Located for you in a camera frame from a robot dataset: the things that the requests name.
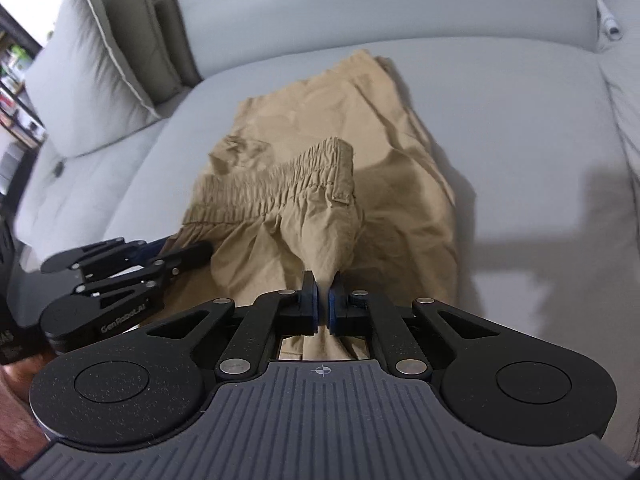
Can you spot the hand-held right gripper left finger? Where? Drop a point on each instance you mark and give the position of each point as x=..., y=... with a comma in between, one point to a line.
x=313, y=306

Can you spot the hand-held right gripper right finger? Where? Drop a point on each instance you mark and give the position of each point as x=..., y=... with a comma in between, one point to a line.
x=334, y=307

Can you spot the grey sofa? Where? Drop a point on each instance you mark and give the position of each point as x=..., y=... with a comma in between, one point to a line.
x=525, y=135

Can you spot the large grey pillow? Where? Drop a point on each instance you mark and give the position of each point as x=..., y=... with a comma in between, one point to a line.
x=90, y=80

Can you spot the khaki pants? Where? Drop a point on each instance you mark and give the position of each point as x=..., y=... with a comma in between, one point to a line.
x=390, y=135

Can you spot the person's left forearm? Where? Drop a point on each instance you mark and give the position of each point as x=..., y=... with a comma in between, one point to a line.
x=17, y=400

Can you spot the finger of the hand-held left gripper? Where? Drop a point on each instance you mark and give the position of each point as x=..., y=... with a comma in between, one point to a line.
x=165, y=264
x=100, y=252

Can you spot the small grey pillow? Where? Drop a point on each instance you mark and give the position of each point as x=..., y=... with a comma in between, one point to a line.
x=140, y=35

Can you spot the green and white appliance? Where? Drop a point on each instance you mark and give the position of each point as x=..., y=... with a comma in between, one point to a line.
x=20, y=56

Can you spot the metal storage shelf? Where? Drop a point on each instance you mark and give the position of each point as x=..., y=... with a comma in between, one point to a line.
x=17, y=110

